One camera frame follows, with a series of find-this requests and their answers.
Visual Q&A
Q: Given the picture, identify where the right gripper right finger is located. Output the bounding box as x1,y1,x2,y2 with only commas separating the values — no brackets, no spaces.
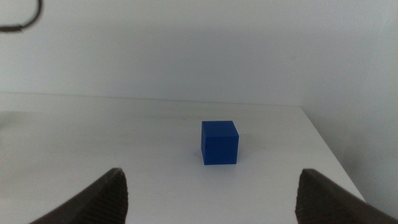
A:
295,168,398,224

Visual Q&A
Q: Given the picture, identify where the blue cube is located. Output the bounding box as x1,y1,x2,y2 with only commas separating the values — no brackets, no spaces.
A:
200,120,240,166

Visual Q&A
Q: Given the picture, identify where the black braided cable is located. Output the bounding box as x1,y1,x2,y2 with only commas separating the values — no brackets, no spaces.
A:
0,0,44,33

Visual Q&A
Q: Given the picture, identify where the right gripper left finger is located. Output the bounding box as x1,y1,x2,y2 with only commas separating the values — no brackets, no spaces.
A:
29,167,129,224

